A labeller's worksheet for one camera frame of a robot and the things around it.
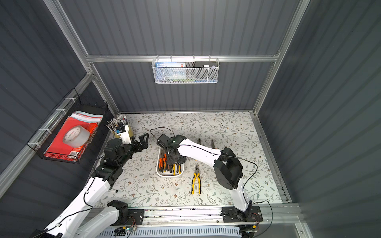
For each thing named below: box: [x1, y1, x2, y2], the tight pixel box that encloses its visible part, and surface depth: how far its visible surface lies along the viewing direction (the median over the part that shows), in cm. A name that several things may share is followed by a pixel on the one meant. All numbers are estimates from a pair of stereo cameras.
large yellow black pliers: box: [191, 164, 202, 195], surface depth 86 cm
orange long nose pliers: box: [158, 152, 168, 173], surface depth 88 cm
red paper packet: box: [44, 111, 104, 162], surface depth 72 cm
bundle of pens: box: [105, 114, 128, 134], surface depth 93 cm
